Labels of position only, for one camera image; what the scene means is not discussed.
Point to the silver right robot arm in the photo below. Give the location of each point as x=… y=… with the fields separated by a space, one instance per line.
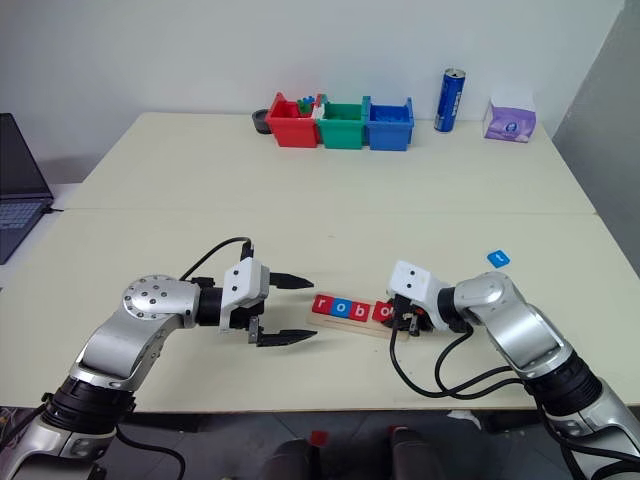
x=520 y=320

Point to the white crumpled scrap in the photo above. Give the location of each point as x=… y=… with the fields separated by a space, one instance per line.
x=464 y=419

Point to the dark rounded shape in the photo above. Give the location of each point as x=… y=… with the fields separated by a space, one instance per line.
x=417 y=457
x=295 y=462

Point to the small red object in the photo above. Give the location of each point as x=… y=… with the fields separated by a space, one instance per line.
x=320 y=438

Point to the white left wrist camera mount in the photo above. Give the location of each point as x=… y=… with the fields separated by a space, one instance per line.
x=242 y=282

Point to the green plastic bin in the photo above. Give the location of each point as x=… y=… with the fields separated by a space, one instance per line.
x=341 y=132

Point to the light wooden letter tray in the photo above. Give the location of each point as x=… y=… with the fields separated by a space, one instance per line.
x=345 y=324

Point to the red letter tile o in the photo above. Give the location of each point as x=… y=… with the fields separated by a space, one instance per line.
x=384 y=311

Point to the purple tissue box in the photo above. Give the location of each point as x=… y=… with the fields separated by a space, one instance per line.
x=509 y=124

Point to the blue plastic bin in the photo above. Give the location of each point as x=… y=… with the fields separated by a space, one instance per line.
x=389 y=132

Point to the red letter b tile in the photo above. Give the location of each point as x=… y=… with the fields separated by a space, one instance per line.
x=360 y=310

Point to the green toy brick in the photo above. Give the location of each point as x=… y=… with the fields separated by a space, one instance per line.
x=305 y=106

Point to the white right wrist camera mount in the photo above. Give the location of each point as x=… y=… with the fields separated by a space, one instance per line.
x=412 y=280

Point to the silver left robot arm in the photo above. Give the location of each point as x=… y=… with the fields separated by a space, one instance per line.
x=150 y=300

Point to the blue drink can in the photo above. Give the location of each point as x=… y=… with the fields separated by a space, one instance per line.
x=449 y=102

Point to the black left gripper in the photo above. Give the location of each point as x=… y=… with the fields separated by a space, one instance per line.
x=246 y=316

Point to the blue letter tile o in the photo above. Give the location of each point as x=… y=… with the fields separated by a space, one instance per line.
x=341 y=307

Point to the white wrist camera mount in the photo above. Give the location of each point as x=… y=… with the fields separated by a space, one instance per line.
x=242 y=282
x=412 y=280

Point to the red letter tile r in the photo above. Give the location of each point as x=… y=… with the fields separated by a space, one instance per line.
x=321 y=304

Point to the red plastic bin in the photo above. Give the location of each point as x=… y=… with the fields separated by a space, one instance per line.
x=292 y=127

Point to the white toy piece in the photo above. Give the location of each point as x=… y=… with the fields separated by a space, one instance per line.
x=318 y=111

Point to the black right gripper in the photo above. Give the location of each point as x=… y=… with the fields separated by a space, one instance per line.
x=425 y=321

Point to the dark grey laptop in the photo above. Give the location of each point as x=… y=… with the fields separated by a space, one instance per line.
x=17 y=175

